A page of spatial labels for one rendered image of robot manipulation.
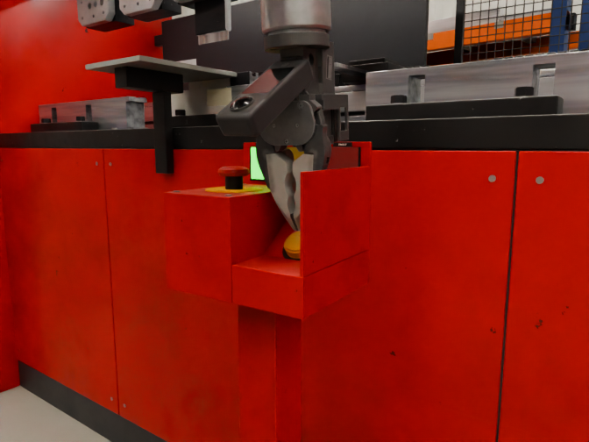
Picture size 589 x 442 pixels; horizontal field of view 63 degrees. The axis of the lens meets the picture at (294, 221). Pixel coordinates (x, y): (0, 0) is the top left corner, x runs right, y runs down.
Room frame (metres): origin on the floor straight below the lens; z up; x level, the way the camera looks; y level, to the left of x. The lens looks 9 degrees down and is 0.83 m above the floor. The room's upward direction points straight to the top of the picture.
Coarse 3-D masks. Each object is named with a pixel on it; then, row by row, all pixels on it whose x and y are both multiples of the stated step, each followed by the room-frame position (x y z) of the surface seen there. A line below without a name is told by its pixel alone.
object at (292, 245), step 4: (296, 232) 0.56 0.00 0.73; (300, 232) 0.56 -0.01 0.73; (288, 236) 0.56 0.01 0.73; (292, 236) 0.56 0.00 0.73; (296, 236) 0.55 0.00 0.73; (288, 240) 0.55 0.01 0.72; (292, 240) 0.55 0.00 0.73; (296, 240) 0.55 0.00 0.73; (284, 244) 0.55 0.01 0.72; (288, 244) 0.55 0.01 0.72; (292, 244) 0.54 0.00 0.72; (296, 244) 0.54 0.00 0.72; (288, 248) 0.54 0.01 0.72; (292, 248) 0.54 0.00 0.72; (296, 248) 0.54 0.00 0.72; (288, 252) 0.54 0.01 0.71; (292, 252) 0.54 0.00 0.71; (296, 252) 0.53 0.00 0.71; (292, 256) 0.54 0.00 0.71; (296, 256) 0.54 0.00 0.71
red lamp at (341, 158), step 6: (336, 150) 0.62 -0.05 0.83; (342, 150) 0.61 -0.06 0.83; (348, 150) 0.61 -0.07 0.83; (354, 150) 0.60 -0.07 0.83; (330, 156) 0.62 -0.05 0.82; (336, 156) 0.62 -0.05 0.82; (342, 156) 0.61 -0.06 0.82; (348, 156) 0.61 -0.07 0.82; (354, 156) 0.60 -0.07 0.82; (330, 162) 0.62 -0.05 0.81; (336, 162) 0.62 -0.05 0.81; (342, 162) 0.61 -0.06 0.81; (348, 162) 0.61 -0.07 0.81; (354, 162) 0.60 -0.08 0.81; (330, 168) 0.62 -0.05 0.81; (336, 168) 0.62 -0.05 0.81
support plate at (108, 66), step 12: (120, 60) 0.95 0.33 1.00; (132, 60) 0.93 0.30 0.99; (144, 60) 0.92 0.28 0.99; (156, 60) 0.95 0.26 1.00; (108, 72) 1.06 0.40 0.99; (168, 72) 1.06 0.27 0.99; (180, 72) 1.06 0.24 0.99; (192, 72) 1.06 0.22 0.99; (204, 72) 1.06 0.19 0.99; (216, 72) 1.08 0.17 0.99; (228, 72) 1.11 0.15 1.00
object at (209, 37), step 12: (204, 0) 1.20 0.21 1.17; (216, 0) 1.17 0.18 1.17; (228, 0) 1.17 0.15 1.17; (204, 12) 1.20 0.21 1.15; (216, 12) 1.17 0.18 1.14; (228, 12) 1.17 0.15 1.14; (204, 24) 1.20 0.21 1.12; (216, 24) 1.17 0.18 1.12; (228, 24) 1.17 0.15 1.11; (204, 36) 1.21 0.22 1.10; (216, 36) 1.19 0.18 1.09; (228, 36) 1.17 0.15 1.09
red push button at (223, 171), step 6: (222, 168) 0.59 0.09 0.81; (228, 168) 0.59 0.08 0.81; (234, 168) 0.59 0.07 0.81; (240, 168) 0.59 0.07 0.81; (246, 168) 0.60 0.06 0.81; (222, 174) 0.59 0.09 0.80; (228, 174) 0.58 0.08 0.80; (234, 174) 0.58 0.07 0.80; (240, 174) 0.59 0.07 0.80; (246, 174) 0.59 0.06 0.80; (228, 180) 0.59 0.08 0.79; (234, 180) 0.59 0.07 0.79; (240, 180) 0.60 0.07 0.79; (228, 186) 0.59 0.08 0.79; (234, 186) 0.59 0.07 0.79; (240, 186) 0.60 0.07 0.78
